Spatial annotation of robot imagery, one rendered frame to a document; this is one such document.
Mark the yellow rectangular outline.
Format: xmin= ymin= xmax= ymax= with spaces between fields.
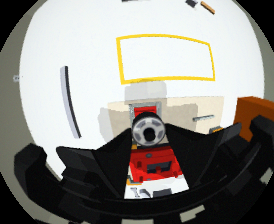
xmin=116 ymin=34 xmax=215 ymax=84

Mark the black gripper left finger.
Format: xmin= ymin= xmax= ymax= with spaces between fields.
xmin=56 ymin=128 xmax=132 ymax=198

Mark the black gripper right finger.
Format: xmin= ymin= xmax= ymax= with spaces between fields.
xmin=165 ymin=123 xmax=242 ymax=188

